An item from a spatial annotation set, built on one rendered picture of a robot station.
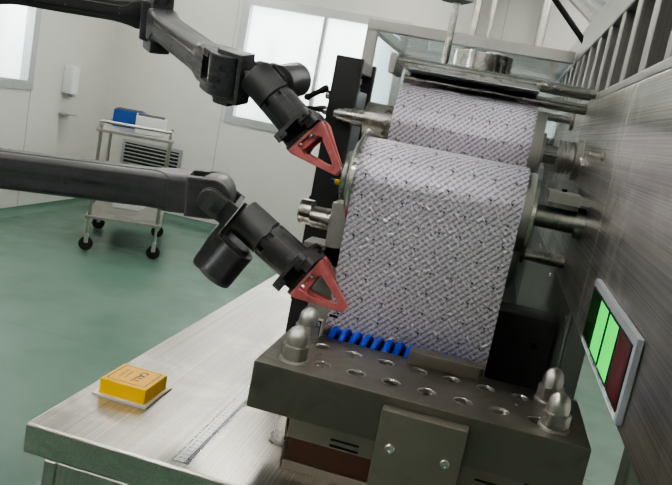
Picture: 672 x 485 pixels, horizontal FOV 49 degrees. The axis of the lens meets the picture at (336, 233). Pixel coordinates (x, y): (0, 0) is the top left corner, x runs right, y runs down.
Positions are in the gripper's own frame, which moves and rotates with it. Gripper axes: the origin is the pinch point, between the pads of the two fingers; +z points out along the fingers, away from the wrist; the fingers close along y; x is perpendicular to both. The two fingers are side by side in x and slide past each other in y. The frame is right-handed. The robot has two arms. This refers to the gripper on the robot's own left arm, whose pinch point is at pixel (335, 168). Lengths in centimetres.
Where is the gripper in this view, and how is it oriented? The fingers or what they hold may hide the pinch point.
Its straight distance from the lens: 113.8
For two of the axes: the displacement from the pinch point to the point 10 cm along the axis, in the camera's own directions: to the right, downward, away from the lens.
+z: 6.4, 7.6, -1.0
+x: 7.3, -6.5, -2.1
